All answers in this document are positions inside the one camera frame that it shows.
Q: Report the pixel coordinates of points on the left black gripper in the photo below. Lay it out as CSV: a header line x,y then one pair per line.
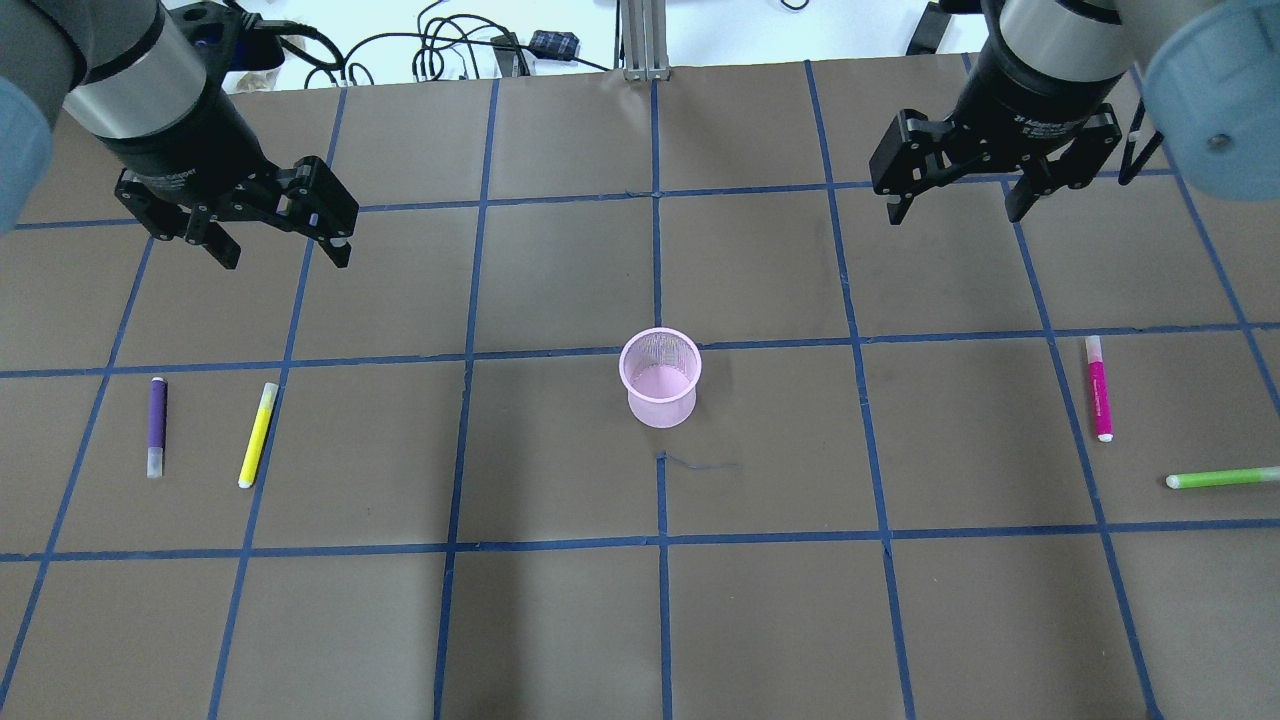
x,y
193,134

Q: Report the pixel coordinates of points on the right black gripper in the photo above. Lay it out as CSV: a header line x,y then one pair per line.
x,y
1030,96

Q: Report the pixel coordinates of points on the purple pen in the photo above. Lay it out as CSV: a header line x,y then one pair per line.
x,y
156,428

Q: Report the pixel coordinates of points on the pink pen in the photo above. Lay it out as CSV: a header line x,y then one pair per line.
x,y
1103,424

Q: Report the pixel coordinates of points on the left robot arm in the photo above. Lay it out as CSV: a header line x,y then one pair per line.
x,y
145,81

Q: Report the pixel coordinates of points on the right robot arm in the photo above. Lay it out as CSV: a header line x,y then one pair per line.
x,y
1203,72

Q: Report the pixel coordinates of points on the pink mesh cup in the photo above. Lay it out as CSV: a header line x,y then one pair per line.
x,y
660,369

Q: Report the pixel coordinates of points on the yellow pen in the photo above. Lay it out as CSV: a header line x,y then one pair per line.
x,y
260,427

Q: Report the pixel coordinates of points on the black power adapter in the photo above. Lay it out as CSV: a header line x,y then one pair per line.
x,y
554,45

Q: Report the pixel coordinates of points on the green pen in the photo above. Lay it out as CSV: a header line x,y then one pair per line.
x,y
1223,478

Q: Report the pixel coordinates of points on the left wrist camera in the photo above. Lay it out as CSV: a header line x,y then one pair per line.
x,y
227,39

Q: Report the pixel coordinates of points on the aluminium frame post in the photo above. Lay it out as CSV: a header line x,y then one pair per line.
x,y
640,48

